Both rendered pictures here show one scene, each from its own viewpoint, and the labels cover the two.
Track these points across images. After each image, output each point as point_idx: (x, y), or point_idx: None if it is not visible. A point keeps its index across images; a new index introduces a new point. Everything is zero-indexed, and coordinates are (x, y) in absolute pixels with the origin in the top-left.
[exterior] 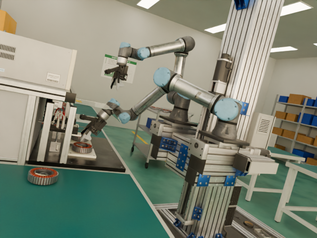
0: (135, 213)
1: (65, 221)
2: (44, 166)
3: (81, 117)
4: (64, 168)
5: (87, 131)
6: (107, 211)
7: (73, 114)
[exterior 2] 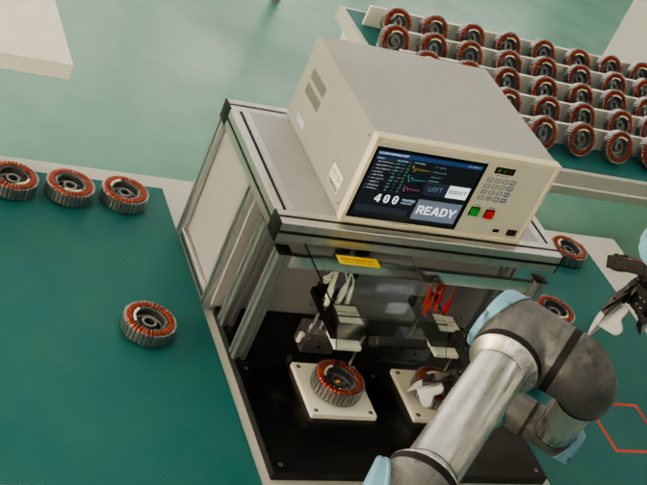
0: (49, 448)
1: (4, 350)
2: (215, 336)
3: (452, 336)
4: (226, 365)
5: (429, 380)
6: (48, 407)
7: (271, 264)
